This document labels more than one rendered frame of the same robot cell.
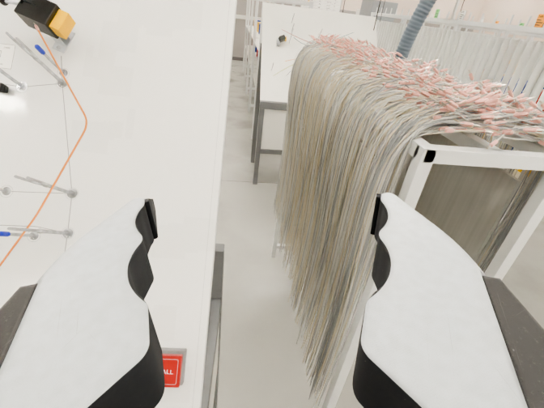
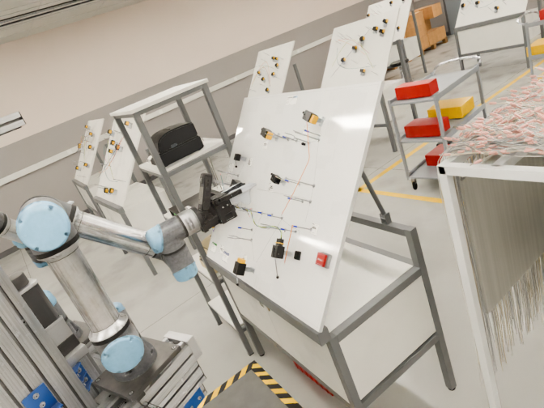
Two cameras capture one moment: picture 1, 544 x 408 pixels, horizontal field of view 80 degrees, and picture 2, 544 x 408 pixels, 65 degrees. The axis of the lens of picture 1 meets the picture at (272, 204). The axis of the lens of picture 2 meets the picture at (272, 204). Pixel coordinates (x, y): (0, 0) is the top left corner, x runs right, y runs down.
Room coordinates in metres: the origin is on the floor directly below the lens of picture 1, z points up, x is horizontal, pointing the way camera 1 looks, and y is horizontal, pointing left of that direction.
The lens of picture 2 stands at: (-0.27, -1.25, 1.99)
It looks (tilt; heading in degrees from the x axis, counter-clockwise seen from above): 21 degrees down; 71
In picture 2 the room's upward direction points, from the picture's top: 21 degrees counter-clockwise
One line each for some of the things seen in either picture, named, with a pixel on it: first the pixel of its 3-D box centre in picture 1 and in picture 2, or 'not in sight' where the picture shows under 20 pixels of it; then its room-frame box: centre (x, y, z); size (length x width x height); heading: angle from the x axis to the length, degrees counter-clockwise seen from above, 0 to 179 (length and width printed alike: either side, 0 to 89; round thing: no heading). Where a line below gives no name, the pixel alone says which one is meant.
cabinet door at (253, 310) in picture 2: not in sight; (249, 303); (0.11, 0.93, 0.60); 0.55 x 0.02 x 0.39; 96
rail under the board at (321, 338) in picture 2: not in sight; (255, 289); (0.12, 0.65, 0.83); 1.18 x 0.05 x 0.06; 96
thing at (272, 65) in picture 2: not in sight; (275, 97); (3.04, 6.06, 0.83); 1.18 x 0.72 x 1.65; 98
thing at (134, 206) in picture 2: not in sight; (133, 191); (-0.06, 4.02, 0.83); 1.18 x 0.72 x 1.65; 101
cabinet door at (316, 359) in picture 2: not in sight; (301, 343); (0.17, 0.38, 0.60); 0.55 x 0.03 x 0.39; 96
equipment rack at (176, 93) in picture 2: not in sight; (212, 221); (0.23, 1.60, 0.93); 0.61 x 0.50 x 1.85; 96
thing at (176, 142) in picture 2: not in sight; (172, 143); (0.19, 1.49, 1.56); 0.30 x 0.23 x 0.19; 8
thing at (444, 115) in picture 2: not in sight; (445, 122); (2.88, 1.99, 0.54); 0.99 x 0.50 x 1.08; 15
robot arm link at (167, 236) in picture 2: not in sight; (167, 235); (-0.19, -0.02, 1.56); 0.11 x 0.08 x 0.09; 4
